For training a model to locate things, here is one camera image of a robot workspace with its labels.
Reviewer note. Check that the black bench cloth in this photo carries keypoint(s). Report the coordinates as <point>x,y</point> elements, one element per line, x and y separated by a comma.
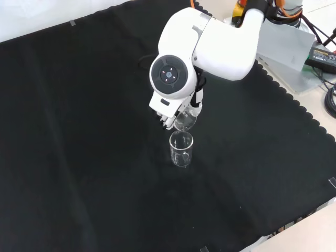
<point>78,131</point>

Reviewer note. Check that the grey tape piece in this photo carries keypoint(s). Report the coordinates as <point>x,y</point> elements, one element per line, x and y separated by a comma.
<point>204,249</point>
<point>72,23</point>
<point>333,182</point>

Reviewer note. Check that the yellow stop button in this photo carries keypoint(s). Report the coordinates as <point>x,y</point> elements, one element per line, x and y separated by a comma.
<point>237,11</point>

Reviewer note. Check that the grey metal base plate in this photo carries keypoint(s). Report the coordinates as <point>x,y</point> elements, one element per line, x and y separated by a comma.
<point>283,44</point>

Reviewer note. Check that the clear glass beaker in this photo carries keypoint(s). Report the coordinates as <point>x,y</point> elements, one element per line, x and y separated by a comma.
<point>181,157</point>
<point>187,123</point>

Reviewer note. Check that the black power adapter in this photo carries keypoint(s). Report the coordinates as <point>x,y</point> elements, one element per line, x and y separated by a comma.
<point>323,56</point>

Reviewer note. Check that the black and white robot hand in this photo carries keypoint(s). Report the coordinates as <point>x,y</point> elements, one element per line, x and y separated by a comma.
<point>165,105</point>

